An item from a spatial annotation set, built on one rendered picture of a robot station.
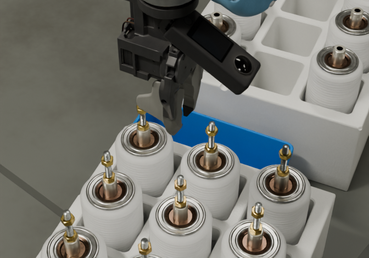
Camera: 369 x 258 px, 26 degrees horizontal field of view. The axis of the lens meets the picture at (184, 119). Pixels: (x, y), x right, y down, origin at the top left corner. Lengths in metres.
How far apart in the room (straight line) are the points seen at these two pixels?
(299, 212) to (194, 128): 0.39
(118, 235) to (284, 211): 0.26
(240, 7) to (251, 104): 0.75
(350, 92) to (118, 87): 0.55
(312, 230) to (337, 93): 0.29
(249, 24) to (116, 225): 0.56
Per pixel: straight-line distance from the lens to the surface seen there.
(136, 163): 1.29
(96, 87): 1.77
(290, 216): 1.24
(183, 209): 1.18
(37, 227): 1.53
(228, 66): 0.92
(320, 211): 1.32
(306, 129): 1.50
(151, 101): 1.00
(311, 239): 1.29
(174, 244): 1.19
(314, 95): 1.48
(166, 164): 1.31
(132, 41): 0.95
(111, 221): 1.22
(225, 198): 1.28
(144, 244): 1.07
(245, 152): 1.55
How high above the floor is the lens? 1.21
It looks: 46 degrees down
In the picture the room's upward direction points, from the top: straight up
